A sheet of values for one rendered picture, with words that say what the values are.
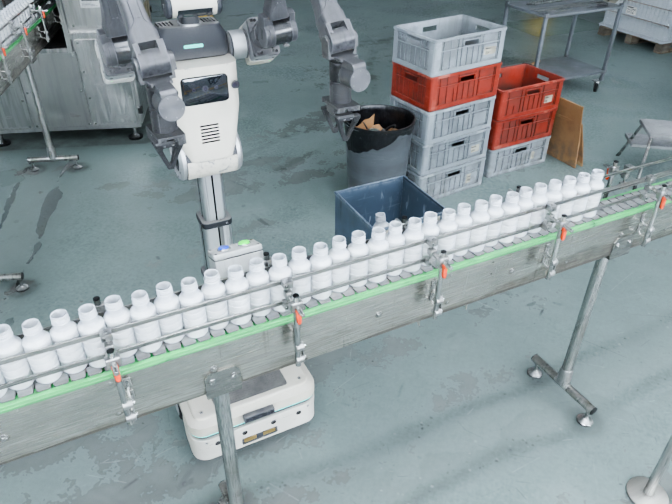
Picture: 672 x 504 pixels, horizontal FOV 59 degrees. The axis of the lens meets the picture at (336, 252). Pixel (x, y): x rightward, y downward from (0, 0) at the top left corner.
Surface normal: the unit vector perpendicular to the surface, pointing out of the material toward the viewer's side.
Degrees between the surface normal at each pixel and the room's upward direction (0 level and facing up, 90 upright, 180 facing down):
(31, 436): 90
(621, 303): 0
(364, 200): 90
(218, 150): 90
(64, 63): 90
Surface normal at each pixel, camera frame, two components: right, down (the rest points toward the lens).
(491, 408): 0.01, -0.82
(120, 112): 0.15, 0.56
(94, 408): 0.44, 0.51
